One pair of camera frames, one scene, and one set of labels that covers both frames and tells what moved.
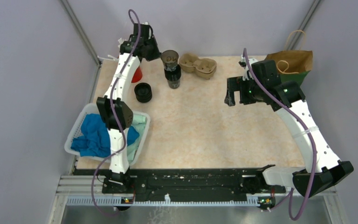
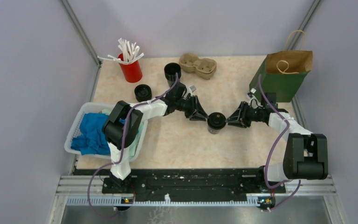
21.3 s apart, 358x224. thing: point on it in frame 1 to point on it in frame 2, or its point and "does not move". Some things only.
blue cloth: (93, 140) does not move
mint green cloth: (138, 123) does not move
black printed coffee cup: (169, 59) to (213, 131)
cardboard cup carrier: (204, 67) does not move
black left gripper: (155, 53) to (196, 105)
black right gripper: (237, 83) to (236, 116)
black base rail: (186, 181) does not move
